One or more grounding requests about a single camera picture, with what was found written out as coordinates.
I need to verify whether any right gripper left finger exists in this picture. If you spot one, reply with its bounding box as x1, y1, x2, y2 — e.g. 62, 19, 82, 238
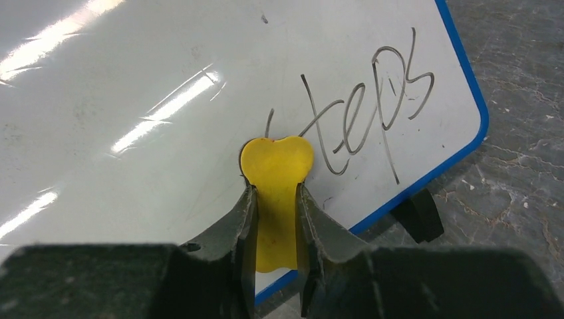
1, 186, 258, 318

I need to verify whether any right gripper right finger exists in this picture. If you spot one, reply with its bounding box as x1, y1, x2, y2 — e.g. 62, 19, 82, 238
295, 184, 563, 318

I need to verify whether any yellow bone-shaped eraser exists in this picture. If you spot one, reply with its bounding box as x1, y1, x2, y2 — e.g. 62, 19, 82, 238
240, 136, 314, 273

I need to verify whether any blue framed whiteboard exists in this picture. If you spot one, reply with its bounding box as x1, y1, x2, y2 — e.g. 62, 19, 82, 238
0, 0, 490, 307

